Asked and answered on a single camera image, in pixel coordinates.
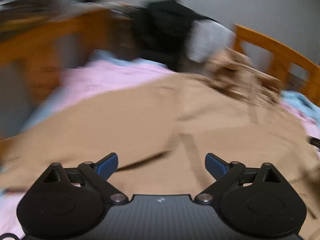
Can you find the pink bed sheet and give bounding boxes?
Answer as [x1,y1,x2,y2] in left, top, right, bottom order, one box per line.
[1,61,319,239]

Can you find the black jacket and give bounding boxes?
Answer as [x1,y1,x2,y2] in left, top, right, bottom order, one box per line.
[132,0,213,71]

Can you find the grey white cloth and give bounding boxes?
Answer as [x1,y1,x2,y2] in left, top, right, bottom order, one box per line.
[186,20,235,63]

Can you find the wooden bed frame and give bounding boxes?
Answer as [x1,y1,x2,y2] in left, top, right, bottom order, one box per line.
[0,7,320,160]

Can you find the tan trousers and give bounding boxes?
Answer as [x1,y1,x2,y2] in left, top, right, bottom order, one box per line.
[1,49,319,239]

